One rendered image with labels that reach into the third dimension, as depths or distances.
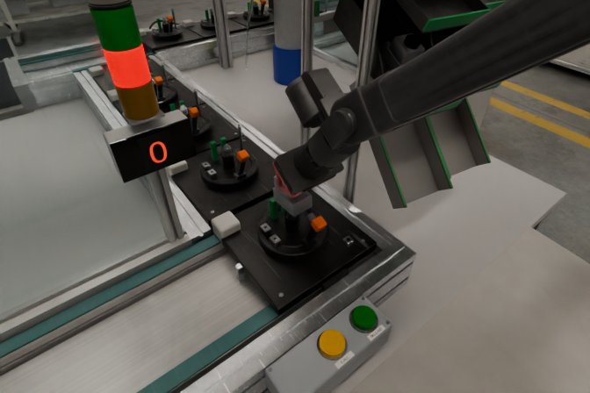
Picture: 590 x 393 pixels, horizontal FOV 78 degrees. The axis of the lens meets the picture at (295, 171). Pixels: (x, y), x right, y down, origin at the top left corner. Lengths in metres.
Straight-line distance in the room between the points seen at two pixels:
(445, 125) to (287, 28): 0.78
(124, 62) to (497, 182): 0.99
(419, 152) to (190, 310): 0.57
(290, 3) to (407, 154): 0.84
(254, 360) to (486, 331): 0.45
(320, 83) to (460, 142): 0.55
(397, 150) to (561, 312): 0.45
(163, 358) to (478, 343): 0.56
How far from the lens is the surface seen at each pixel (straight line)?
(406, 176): 0.83
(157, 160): 0.61
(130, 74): 0.55
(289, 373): 0.62
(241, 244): 0.74
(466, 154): 0.98
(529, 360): 0.85
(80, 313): 0.77
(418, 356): 0.77
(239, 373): 0.62
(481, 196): 1.12
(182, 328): 0.72
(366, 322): 0.65
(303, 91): 0.50
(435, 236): 0.96
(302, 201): 0.65
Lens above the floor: 1.53
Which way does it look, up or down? 38 degrees down
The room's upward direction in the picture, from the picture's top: straight up
